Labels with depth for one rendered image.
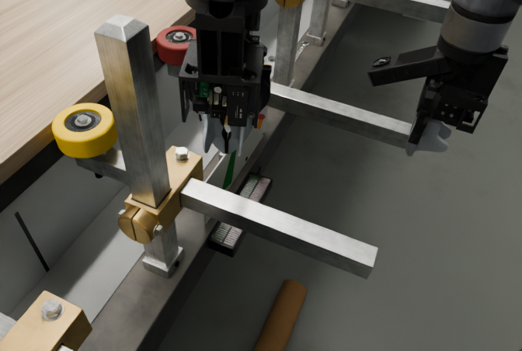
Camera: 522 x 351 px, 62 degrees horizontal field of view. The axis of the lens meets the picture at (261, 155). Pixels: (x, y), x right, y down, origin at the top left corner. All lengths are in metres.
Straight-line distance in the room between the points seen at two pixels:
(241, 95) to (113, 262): 0.50
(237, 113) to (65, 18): 0.55
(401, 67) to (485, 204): 1.36
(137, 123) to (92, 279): 0.41
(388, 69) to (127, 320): 0.51
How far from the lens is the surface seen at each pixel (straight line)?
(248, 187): 0.79
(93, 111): 0.65
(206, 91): 0.40
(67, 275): 0.83
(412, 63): 0.64
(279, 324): 1.34
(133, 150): 0.50
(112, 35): 0.41
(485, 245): 1.81
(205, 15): 0.35
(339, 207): 1.70
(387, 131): 0.71
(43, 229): 0.78
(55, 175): 0.75
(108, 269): 0.81
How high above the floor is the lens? 1.30
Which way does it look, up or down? 45 degrees down
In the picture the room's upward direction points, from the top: 5 degrees clockwise
